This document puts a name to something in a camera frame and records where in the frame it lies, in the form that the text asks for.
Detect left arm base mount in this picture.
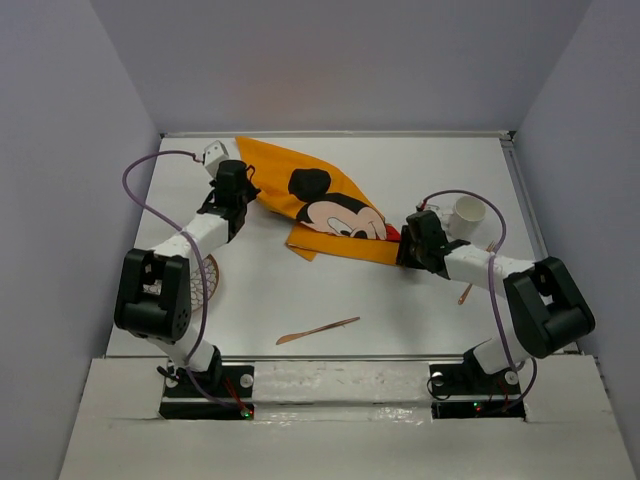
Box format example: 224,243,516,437
156,362,255,421

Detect white ceramic mug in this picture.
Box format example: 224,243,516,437
435,195,486,240

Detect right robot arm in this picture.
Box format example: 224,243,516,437
396,210,596,392

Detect copper butter knife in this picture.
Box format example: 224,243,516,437
276,317,360,345

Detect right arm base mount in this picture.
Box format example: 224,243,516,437
427,363,526,420

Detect copper fork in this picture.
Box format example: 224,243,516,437
457,241,496,305

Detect floral patterned ceramic plate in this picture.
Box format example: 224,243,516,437
190,255,220,312

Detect yellow Mickey Mouse placemat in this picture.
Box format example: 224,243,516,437
236,137,400,266

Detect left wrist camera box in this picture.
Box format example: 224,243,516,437
203,141,244,179

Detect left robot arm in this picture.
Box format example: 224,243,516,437
114,155,259,395

